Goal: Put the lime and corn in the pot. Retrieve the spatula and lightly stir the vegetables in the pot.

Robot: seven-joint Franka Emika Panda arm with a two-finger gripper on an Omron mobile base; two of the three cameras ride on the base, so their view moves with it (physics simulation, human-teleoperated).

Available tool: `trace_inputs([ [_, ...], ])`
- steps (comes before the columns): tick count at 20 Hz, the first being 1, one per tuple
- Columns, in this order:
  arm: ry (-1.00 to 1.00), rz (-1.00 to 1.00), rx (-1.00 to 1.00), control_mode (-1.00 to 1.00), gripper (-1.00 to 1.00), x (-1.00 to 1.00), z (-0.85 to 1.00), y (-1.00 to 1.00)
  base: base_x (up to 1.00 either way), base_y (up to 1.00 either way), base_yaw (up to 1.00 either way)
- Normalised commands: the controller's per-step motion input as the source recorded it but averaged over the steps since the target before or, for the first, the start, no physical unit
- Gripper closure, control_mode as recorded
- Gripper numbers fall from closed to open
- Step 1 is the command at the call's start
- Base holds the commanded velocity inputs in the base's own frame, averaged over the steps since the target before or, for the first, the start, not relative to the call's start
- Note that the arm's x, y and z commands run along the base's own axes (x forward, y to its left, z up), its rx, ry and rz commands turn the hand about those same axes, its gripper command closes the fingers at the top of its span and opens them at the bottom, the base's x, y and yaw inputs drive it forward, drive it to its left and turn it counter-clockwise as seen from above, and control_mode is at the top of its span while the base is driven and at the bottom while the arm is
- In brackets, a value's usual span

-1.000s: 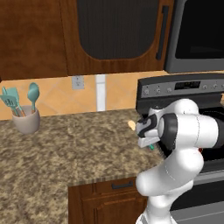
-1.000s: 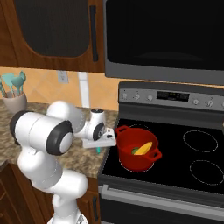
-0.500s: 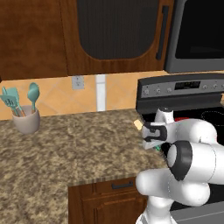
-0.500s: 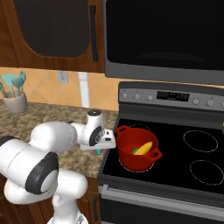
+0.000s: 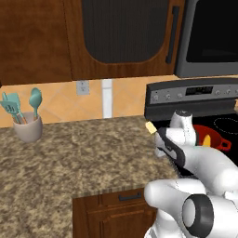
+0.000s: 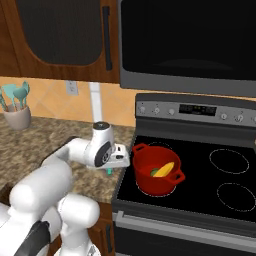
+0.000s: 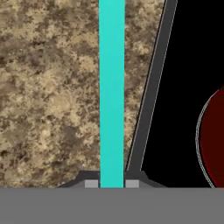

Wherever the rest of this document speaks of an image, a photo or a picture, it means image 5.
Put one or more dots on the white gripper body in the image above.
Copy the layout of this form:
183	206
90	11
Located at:
182	135

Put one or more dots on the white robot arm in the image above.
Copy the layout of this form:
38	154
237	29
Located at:
214	167

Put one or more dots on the yellow corn cob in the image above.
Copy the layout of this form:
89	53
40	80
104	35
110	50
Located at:
206	141

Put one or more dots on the red pot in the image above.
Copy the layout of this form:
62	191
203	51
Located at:
214	131

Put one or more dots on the grey utensil pot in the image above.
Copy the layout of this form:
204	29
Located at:
28	130

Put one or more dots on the teal plain spatula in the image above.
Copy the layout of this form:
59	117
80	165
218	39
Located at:
13	97

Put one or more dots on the teal slotted spatula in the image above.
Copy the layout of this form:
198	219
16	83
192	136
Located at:
10	108

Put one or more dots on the black hob with grey panel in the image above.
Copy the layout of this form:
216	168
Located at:
186	103

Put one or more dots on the brown wooden drawer front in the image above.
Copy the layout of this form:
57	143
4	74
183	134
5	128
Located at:
108	198

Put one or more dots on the grey black microwave oven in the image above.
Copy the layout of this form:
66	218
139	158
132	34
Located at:
210	34

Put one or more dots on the brown lower cupboard door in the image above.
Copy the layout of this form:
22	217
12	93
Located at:
121	224

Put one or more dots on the cupboard door with dark glass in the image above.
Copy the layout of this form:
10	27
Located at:
124	31

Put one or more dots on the teal spoon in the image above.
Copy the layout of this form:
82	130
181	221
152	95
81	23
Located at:
35	99

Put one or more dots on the brown wooden cupboard door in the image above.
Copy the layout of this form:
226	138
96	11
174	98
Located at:
34	40

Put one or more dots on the white vertical wall strip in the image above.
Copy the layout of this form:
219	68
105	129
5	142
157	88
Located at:
107	99

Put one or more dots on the grey wall socket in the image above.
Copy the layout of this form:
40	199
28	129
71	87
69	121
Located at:
83	87

